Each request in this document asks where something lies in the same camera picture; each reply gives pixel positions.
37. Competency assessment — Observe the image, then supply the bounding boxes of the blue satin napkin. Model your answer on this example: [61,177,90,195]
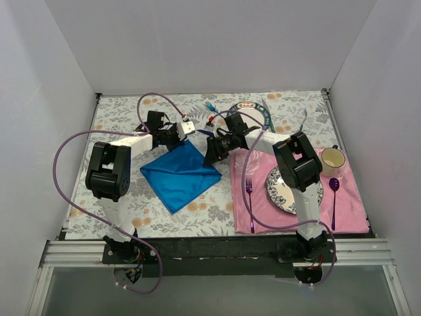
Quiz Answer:
[140,140,222,214]

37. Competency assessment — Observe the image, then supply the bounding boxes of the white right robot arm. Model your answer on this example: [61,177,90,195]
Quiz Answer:
[203,111,331,262]

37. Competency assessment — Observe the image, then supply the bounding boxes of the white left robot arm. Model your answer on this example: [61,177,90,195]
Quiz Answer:
[85,111,195,263]

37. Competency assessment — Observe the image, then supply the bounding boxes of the purple knife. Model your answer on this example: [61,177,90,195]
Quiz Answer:
[197,130,214,137]

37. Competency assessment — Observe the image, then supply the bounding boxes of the blue fork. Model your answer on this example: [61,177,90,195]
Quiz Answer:
[205,101,218,113]

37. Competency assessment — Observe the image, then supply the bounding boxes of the purple metallic fork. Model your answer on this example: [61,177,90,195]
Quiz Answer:
[245,178,255,234]

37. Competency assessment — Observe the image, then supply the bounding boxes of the white plate teal rim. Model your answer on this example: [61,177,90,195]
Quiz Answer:
[228,101,265,127]

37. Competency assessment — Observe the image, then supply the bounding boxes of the floral tablecloth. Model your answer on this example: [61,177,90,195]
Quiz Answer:
[64,90,345,240]

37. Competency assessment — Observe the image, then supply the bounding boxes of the blue floral dinner plate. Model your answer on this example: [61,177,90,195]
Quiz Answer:
[266,167,324,219]

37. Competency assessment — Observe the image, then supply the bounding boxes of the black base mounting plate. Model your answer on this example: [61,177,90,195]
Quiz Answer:
[102,235,334,278]

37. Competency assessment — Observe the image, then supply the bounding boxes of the cream ceramic mug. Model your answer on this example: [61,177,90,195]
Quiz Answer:
[320,145,346,177]

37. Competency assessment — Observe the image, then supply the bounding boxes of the purple metallic spoon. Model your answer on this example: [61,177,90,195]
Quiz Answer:
[329,178,340,230]

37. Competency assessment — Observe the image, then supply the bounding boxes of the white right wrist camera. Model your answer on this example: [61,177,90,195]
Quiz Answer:
[205,116,215,132]

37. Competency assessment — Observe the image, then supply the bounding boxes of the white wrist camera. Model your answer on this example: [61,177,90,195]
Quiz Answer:
[205,116,215,132]
[176,121,196,141]

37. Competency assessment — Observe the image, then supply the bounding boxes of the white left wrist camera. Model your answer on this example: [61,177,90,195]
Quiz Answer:
[176,121,196,141]

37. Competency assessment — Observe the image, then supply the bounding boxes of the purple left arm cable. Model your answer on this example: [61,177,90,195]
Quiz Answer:
[52,92,191,294]

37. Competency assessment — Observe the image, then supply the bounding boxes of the teal handled knife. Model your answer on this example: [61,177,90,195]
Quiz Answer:
[260,99,275,132]

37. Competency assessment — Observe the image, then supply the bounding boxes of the aluminium frame rail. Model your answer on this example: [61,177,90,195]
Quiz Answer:
[29,236,410,315]

